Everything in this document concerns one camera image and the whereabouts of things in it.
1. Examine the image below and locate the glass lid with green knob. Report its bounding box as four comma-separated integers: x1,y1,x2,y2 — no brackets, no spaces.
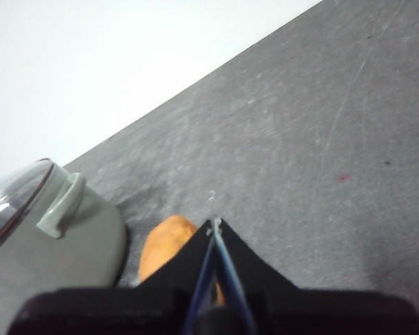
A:
0,158,55,260

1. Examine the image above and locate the brown potato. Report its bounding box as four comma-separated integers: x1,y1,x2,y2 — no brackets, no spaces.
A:
138,214,226,308

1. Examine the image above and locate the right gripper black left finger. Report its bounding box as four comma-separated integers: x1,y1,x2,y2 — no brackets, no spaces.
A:
6,218,216,335

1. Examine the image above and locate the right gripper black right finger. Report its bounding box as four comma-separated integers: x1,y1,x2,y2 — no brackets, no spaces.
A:
214,218,419,335

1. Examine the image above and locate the pale green electric pot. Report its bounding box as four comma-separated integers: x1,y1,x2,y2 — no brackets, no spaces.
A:
0,157,131,335

